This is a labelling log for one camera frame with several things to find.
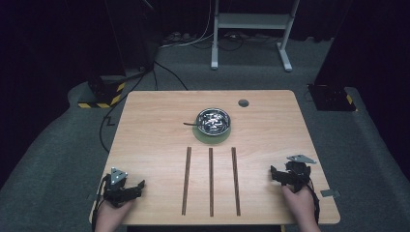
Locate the brown wooden chopstick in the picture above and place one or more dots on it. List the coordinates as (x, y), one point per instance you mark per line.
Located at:
(211, 182)
(186, 180)
(236, 180)

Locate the shiny metal bowl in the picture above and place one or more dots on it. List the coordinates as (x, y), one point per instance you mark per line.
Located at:
(213, 121)

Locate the grey round table grommet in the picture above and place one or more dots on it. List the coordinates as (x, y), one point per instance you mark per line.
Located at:
(243, 103)

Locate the person's left hand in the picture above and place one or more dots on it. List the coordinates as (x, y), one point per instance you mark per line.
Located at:
(111, 217)

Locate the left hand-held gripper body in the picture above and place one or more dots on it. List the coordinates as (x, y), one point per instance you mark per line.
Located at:
(116, 190)

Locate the black yellow striped stand base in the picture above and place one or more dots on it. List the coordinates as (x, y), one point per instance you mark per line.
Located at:
(103, 95)

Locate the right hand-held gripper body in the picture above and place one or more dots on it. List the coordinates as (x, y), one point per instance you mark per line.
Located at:
(298, 174)

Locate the white metal stand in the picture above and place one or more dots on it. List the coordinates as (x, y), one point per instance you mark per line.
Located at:
(253, 21)

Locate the person's right hand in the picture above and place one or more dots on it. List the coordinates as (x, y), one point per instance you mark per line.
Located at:
(299, 206)

